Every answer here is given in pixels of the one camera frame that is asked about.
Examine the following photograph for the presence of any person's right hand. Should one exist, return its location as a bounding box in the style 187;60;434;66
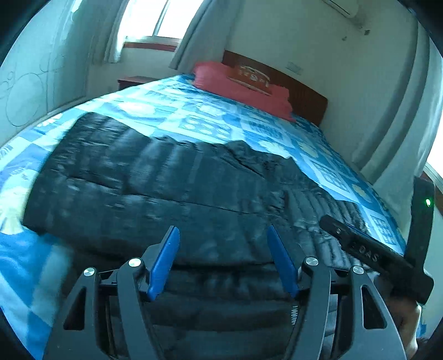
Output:
385;298;421;359

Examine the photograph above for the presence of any grey side curtain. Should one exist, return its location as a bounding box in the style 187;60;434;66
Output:
352;24;442;229

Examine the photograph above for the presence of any grey right curtain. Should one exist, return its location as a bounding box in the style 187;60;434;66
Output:
169;0;244;73

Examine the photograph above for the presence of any red pillow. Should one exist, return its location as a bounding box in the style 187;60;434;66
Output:
193;61;292;121

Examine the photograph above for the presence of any dark wooden headboard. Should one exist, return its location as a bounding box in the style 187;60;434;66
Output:
221;50;328;127

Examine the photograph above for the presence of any blue patterned bed blanket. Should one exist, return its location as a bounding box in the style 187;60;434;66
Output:
1;75;405;359

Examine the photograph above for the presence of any white wall outlet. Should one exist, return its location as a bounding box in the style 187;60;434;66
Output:
286;61;303;75

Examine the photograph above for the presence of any white left curtain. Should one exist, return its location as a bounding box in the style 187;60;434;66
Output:
92;0;129;65

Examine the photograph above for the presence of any white wardrobe with circles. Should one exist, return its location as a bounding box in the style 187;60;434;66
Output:
1;1;103;143

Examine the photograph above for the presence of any black puffer down jacket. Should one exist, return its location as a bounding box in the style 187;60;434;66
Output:
23;112;366;359

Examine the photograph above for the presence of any dark wooden nightstand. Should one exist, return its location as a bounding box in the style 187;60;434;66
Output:
118;76;157;91

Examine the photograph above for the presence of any white wall air conditioner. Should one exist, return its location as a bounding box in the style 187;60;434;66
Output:
324;0;359;19

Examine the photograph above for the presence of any bright window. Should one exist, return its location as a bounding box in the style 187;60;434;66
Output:
119;0;203;40

